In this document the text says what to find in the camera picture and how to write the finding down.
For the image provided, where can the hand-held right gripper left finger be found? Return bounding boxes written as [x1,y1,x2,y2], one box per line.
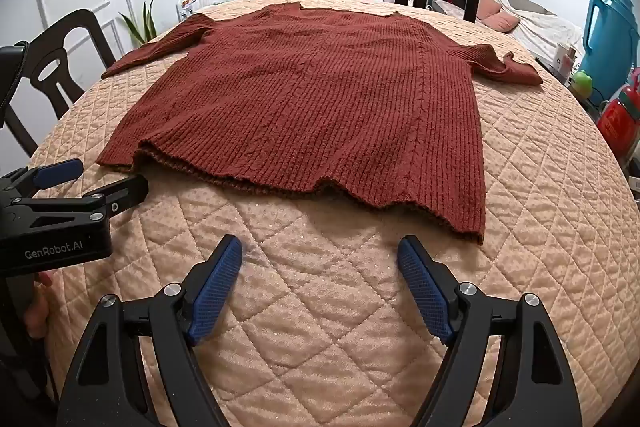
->
[57,234,244,427]

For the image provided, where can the blue thermos jug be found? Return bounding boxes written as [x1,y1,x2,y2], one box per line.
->
[580,0,640,105]

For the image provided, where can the peach quilted table cover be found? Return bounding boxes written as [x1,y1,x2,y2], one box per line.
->
[27,0,640,427]

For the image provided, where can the rust red knit sweater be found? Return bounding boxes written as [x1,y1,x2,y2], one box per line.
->
[97,3,544,246]

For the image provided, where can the white carton box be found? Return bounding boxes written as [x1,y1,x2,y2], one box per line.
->
[552,43,581,82]

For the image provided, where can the bed with white sheet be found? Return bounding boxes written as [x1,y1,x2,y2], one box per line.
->
[480,0,586,62]

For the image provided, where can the green round toy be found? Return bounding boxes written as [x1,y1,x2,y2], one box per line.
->
[571,69,594,98]

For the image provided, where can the person's left hand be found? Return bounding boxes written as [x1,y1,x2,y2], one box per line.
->
[22,271,55,338]

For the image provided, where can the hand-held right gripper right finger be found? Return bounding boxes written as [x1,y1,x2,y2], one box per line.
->
[396,234,583,427]

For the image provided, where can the green potted plant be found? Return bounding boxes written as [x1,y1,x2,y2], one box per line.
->
[117,0,157,48]

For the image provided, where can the red bottle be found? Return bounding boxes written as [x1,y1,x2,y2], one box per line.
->
[597,82,640,168]

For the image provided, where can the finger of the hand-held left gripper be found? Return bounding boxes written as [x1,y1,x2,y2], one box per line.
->
[0,158,85,200]
[10,174,150,221]

